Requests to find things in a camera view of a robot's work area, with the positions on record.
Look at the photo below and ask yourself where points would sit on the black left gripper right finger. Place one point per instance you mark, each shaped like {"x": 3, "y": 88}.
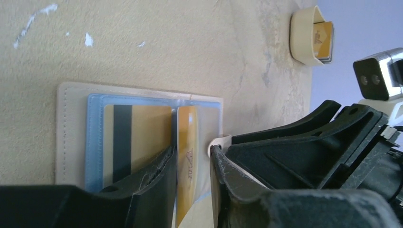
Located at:
{"x": 240, "y": 202}

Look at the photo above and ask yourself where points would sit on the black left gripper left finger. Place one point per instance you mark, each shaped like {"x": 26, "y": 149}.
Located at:
{"x": 144, "y": 199}

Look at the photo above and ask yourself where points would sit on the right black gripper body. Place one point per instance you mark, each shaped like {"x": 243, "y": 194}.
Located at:
{"x": 377, "y": 165}

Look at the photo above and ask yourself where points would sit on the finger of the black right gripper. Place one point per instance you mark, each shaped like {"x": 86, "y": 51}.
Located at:
{"x": 316, "y": 119}
{"x": 312, "y": 160}

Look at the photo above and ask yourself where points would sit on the gold credit card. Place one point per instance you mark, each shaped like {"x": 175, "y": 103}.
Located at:
{"x": 187, "y": 144}
{"x": 133, "y": 135}

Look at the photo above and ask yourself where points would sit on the beige leather card holder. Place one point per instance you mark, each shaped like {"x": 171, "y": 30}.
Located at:
{"x": 80, "y": 114}

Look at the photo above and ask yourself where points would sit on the cream oval tray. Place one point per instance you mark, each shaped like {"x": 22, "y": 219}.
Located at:
{"x": 301, "y": 35}

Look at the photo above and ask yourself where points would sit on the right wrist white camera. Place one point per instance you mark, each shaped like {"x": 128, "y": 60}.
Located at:
{"x": 380, "y": 79}

